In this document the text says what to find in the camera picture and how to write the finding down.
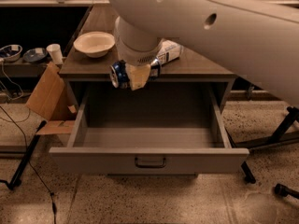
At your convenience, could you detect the brown cardboard box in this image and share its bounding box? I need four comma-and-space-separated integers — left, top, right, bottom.
26, 62, 78, 135

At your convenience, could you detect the black stand frame right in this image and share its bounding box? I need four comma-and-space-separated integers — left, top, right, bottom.
225, 105, 299, 185

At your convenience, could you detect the blue bowl beside cup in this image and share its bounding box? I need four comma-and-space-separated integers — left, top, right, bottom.
22, 48, 48, 63

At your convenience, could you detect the black cable on floor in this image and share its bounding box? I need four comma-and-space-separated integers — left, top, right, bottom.
0, 105, 58, 224

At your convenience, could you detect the blue bowl far left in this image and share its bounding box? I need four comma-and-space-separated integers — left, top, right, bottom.
0, 45, 22, 63

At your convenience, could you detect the black stand leg left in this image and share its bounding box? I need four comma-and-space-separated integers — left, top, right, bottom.
7, 133, 40, 190

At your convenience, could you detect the blue pepsi can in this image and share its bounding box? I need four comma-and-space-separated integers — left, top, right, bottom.
109, 57, 163, 90

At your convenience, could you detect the black caster wheel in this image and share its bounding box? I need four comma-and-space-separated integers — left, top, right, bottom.
274, 184, 299, 199

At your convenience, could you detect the clear plastic water bottle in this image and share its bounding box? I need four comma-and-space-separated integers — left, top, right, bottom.
156, 40, 183, 65

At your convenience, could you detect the white bowl on counter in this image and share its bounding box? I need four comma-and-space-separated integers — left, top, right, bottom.
73, 32, 115, 58

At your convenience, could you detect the low grey side shelf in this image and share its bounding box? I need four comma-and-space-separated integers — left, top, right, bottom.
0, 58, 51, 78

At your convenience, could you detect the grey open drawer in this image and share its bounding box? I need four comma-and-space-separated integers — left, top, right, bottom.
50, 82, 249, 175

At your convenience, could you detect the grey cabinet with counter top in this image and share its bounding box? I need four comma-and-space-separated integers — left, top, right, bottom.
60, 4, 236, 110

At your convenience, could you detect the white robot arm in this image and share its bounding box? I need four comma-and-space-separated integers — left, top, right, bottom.
109, 0, 299, 106

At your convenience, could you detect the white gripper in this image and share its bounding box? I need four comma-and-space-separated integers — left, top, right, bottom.
114, 17, 162, 91

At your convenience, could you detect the white paper cup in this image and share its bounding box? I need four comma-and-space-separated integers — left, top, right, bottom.
46, 44, 63, 64

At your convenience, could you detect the black drawer handle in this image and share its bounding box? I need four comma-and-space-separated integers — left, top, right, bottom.
135, 158, 166, 169

